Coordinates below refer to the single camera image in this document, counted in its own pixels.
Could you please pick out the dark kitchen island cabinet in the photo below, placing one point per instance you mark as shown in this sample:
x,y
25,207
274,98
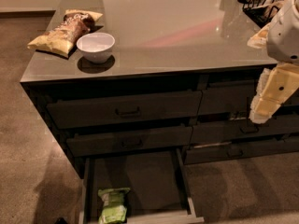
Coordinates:
x,y
161,46

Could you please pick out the bottom right drawer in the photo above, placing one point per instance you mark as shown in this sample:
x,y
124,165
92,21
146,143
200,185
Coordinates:
x,y
241,150

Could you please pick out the middle left drawer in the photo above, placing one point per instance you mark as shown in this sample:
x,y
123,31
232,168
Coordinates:
x,y
103,143

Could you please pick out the brown yellow chip bag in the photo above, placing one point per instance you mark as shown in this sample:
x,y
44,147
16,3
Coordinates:
x,y
61,39

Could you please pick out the open bottom left drawer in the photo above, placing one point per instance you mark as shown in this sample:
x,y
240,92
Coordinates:
x,y
159,191

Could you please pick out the top left drawer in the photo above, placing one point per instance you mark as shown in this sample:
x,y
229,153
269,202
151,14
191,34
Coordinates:
x,y
121,109

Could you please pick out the snack bags in basket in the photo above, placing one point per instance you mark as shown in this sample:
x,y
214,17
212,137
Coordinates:
x,y
274,3

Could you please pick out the green rice chip bag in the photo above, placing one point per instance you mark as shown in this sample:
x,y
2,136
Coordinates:
x,y
114,210

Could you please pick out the white bowl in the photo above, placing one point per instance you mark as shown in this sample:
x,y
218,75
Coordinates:
x,y
96,47

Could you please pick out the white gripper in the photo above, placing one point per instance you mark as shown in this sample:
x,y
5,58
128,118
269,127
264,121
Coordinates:
x,y
284,39

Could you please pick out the middle right drawer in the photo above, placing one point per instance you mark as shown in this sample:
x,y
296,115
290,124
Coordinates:
x,y
229,130

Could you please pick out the top right drawer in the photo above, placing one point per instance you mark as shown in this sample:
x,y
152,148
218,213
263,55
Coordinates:
x,y
227,97

